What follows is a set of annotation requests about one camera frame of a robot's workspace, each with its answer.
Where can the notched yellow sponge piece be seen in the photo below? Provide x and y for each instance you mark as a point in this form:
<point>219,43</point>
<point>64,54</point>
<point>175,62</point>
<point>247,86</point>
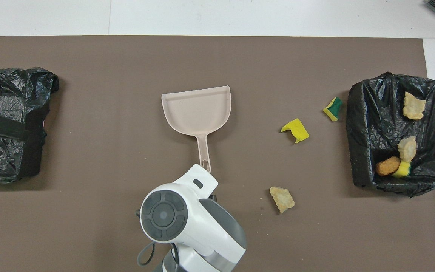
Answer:
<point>296,130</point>

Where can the green yellow sponge piece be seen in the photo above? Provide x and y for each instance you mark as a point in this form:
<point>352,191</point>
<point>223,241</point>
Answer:
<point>332,109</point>

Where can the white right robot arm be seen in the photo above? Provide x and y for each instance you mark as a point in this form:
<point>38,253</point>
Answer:
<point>187,226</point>

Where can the beige plastic dustpan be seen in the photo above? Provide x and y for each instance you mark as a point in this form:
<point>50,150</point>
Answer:
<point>198,109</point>

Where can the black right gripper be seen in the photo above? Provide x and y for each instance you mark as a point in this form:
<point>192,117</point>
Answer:
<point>213,197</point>

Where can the yellow sponge chunk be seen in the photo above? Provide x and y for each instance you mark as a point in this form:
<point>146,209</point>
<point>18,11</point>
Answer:
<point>403,170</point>

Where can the pale beige foam chunk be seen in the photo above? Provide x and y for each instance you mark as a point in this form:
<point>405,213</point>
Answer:
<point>282,199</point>

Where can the oval beige chunk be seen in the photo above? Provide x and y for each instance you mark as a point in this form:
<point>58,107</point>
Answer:
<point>407,148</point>

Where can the brown table mat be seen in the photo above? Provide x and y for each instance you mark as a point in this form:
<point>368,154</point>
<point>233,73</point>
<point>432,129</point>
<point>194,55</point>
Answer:
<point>89,56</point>

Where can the jagged beige chunk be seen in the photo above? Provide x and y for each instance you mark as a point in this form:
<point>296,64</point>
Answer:
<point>414,106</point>

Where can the black bag lined bin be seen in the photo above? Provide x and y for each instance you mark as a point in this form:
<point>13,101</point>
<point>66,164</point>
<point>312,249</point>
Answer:
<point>376,124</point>
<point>6,162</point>

